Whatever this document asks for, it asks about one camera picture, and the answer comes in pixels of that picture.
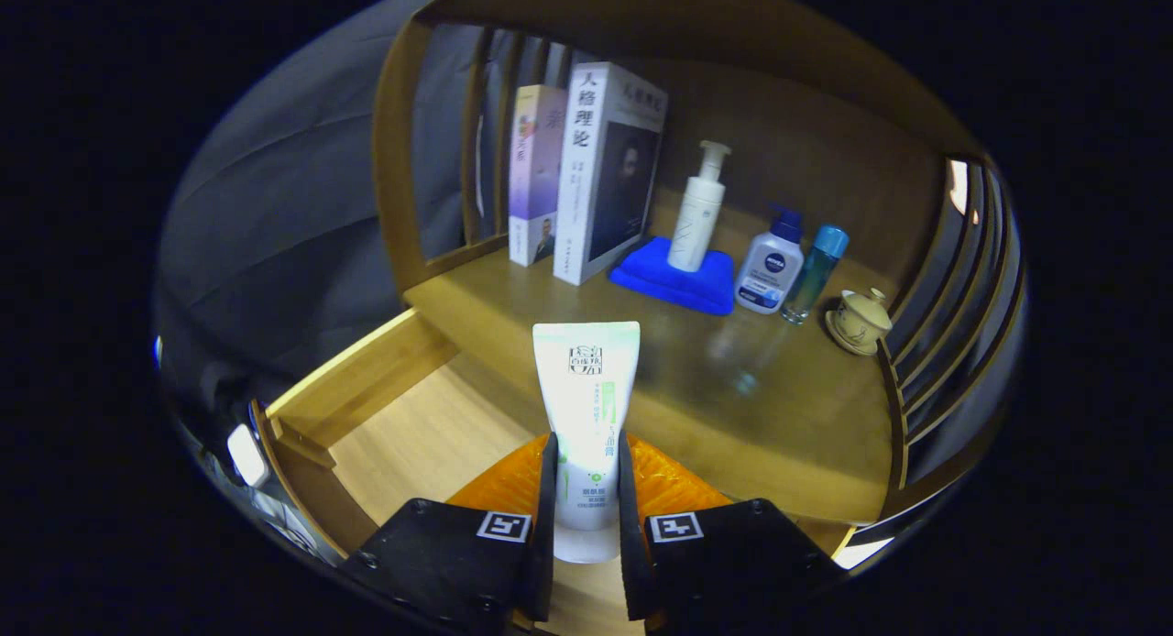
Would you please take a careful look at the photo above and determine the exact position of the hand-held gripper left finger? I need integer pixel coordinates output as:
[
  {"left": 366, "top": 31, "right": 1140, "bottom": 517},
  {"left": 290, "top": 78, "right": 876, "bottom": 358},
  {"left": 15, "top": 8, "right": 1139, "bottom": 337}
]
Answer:
[{"left": 339, "top": 432, "right": 560, "bottom": 635}]

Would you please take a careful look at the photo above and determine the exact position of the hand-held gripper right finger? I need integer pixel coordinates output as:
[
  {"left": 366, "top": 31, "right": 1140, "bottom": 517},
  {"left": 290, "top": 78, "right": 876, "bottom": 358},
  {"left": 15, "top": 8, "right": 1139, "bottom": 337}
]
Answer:
[{"left": 616, "top": 432, "right": 849, "bottom": 635}]

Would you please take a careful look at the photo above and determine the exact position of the brown wooden drawer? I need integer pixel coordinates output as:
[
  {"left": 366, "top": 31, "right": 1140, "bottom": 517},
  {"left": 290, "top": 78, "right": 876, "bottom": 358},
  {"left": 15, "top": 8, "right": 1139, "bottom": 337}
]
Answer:
[{"left": 249, "top": 308, "right": 858, "bottom": 636}]

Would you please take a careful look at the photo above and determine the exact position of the white green cream tube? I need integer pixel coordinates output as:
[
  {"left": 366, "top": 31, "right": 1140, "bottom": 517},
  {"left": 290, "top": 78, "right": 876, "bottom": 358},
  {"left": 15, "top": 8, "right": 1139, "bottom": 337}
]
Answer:
[{"left": 532, "top": 321, "right": 641, "bottom": 565}]

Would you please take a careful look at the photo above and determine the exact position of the wooden countertop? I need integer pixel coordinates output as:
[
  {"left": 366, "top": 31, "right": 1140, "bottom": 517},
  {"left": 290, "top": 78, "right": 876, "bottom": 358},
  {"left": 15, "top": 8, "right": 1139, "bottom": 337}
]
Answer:
[{"left": 403, "top": 192, "right": 894, "bottom": 527}]

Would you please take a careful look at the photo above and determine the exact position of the brown wooden cabinet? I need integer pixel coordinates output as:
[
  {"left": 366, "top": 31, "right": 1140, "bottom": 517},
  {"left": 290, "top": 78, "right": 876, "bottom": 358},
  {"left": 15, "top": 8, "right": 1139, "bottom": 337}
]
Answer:
[{"left": 371, "top": 0, "right": 1027, "bottom": 527}]

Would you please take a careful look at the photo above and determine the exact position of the blue folded cloth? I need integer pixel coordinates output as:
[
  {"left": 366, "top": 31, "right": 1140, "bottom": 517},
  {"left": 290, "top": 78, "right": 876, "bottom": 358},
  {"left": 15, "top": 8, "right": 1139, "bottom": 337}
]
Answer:
[{"left": 609, "top": 236, "right": 737, "bottom": 317}]

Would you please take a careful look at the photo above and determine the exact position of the white bottle blue pump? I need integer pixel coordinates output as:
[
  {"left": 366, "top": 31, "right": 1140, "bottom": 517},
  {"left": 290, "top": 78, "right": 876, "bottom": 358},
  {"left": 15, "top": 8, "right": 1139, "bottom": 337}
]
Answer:
[{"left": 734, "top": 205, "right": 806, "bottom": 315}]

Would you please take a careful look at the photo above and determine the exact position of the beige lidded teacup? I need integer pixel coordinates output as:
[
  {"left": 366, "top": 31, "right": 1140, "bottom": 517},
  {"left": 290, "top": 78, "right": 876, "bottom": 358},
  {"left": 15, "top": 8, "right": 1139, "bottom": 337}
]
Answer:
[{"left": 825, "top": 287, "right": 893, "bottom": 356}]

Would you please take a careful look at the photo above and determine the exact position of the teal slim bottle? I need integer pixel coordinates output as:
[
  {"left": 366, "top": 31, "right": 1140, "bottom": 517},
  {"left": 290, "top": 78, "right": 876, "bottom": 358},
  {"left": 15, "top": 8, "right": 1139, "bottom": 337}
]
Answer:
[{"left": 781, "top": 225, "right": 850, "bottom": 325}]

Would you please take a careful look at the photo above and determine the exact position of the thick white book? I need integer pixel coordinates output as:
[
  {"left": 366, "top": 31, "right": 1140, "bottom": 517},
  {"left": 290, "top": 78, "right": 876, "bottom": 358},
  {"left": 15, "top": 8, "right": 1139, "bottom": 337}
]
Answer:
[{"left": 553, "top": 61, "right": 669, "bottom": 287}]

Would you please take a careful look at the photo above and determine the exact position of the thin purple book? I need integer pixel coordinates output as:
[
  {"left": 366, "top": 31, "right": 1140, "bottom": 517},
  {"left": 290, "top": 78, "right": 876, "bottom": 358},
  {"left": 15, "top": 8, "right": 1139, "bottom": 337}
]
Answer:
[{"left": 508, "top": 84, "right": 569, "bottom": 268}]

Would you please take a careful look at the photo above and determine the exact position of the black backdrop cloth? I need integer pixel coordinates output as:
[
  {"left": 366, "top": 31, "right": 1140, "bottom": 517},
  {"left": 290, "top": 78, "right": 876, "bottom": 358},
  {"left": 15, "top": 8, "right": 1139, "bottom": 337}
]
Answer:
[{"left": 156, "top": 0, "right": 514, "bottom": 408}]

